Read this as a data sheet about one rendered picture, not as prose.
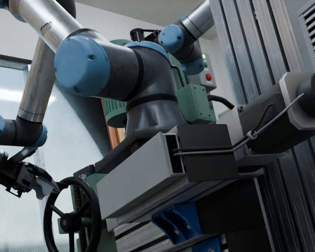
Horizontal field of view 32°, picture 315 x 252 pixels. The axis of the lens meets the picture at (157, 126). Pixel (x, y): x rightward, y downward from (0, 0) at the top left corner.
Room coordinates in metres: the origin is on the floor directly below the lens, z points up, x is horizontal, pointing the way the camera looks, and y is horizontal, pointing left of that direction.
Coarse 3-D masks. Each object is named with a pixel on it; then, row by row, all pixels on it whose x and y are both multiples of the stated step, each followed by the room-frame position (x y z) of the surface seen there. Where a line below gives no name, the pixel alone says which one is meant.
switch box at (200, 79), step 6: (204, 54) 2.12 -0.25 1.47; (210, 66) 2.13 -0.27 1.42; (204, 72) 2.09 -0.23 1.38; (210, 72) 2.13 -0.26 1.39; (192, 78) 2.10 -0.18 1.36; (198, 78) 2.08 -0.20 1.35; (204, 78) 2.09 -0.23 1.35; (198, 84) 2.08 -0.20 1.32; (204, 84) 2.08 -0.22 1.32; (210, 84) 2.11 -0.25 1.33; (210, 90) 2.16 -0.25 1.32
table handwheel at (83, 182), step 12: (60, 180) 1.73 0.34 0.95; (72, 180) 1.68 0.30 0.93; (84, 180) 1.67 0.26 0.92; (84, 192) 1.66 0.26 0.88; (48, 204) 1.79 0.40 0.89; (84, 204) 1.67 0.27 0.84; (96, 204) 1.63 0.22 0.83; (48, 216) 1.80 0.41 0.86; (60, 216) 1.75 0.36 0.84; (72, 216) 1.71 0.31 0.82; (84, 216) 1.76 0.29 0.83; (96, 216) 1.63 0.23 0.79; (48, 228) 1.81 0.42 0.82; (72, 228) 1.71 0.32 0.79; (96, 228) 1.64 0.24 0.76; (48, 240) 1.80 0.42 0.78; (72, 240) 1.73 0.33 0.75; (96, 240) 1.65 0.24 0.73
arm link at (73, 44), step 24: (0, 0) 1.16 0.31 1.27; (24, 0) 1.13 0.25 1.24; (48, 0) 1.11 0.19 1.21; (48, 24) 1.07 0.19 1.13; (72, 24) 1.06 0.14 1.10; (72, 48) 0.98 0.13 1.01; (96, 48) 0.97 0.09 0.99; (120, 48) 1.02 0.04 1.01; (72, 72) 0.99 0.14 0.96; (96, 72) 0.98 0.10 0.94; (120, 72) 1.02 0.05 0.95; (96, 96) 1.05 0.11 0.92; (120, 96) 1.07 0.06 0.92
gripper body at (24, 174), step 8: (8, 160) 1.54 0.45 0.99; (0, 168) 1.51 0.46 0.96; (8, 168) 1.54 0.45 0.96; (16, 168) 1.56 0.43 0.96; (24, 168) 1.55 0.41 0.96; (32, 168) 1.57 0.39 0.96; (0, 176) 1.53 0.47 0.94; (8, 176) 1.53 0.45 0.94; (16, 176) 1.54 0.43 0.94; (24, 176) 1.55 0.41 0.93; (32, 176) 1.57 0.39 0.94; (8, 184) 1.54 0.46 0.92; (16, 184) 1.54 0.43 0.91; (24, 184) 1.55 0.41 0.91; (32, 184) 1.56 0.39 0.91; (24, 192) 1.59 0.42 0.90
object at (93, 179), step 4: (88, 176) 1.78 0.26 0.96; (92, 176) 1.76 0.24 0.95; (96, 176) 1.76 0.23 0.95; (100, 176) 1.77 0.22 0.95; (88, 180) 1.78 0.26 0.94; (92, 180) 1.77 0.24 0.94; (96, 180) 1.76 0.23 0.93; (92, 184) 1.77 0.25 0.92; (72, 188) 1.84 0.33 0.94; (96, 188) 1.76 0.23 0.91; (72, 192) 1.84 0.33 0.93; (80, 192) 1.81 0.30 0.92; (96, 192) 1.76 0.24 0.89; (72, 196) 1.84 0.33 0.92; (72, 200) 1.85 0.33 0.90; (72, 204) 1.85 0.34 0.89
